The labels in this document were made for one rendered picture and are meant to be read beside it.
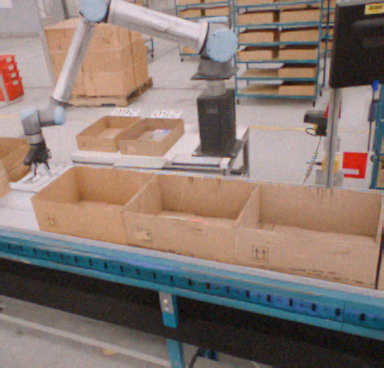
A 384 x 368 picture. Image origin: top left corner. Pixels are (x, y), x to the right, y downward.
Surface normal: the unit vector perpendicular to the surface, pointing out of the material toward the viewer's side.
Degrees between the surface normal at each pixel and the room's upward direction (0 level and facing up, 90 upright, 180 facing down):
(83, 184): 90
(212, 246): 90
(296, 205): 89
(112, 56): 90
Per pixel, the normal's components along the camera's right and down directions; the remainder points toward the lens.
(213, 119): -0.36, 0.50
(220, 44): 0.15, 0.51
